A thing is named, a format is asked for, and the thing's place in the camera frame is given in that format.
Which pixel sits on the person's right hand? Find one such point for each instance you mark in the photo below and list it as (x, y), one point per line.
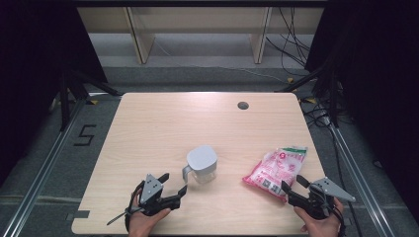
(322, 227)

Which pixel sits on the metal floor rail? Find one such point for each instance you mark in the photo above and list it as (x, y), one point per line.
(39, 174)
(359, 177)

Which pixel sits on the clear jar with grey lid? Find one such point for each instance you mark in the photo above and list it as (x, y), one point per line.
(201, 159)

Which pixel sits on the grey table grommet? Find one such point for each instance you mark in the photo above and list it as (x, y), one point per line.
(243, 105)

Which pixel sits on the black curtain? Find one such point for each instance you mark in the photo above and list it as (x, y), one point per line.
(378, 82)
(29, 65)

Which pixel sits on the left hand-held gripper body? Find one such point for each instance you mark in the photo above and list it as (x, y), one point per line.
(152, 189)

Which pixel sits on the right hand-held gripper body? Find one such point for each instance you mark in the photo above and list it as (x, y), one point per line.
(318, 204)

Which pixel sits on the pink and white plastic bag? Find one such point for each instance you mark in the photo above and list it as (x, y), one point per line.
(276, 169)

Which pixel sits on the light wooden shelf unit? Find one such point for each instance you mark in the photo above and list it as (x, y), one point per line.
(197, 19)

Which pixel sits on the person's left hand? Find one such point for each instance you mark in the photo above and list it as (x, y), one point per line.
(141, 225)

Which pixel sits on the black metal stand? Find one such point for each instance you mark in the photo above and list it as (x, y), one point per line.
(66, 98)
(332, 95)

